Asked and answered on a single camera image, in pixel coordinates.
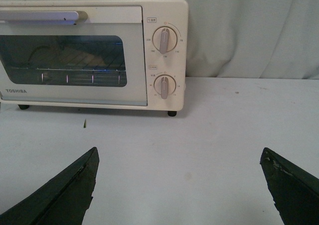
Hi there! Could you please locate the white backdrop curtain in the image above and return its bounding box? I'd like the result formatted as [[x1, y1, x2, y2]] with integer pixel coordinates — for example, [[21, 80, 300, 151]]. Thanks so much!
[[186, 0, 319, 79]]

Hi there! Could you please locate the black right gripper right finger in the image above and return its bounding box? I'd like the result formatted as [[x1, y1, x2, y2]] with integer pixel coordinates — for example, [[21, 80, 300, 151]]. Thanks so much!
[[260, 147, 319, 225]]

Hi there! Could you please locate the glass oven door with handle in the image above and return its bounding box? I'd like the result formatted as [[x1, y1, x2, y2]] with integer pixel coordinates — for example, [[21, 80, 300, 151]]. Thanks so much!
[[0, 6, 148, 106]]

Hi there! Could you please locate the cream Toshiba toaster oven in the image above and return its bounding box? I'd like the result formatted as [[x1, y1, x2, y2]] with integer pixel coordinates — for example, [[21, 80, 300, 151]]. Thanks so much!
[[0, 0, 188, 116]]

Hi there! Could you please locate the upper temperature knob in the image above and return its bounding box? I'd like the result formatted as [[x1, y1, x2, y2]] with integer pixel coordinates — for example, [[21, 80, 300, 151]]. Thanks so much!
[[153, 27, 177, 54]]

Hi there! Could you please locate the wire oven rack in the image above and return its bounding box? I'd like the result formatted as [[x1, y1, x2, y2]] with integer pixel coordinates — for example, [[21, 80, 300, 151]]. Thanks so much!
[[22, 44, 127, 87]]

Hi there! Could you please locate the lower timer knob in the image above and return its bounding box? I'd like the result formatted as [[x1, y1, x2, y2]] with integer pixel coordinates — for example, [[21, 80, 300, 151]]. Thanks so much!
[[154, 75, 176, 100]]

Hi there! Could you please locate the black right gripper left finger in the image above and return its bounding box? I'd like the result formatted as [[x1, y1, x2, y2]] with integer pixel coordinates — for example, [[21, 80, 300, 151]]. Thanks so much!
[[0, 147, 99, 225]]

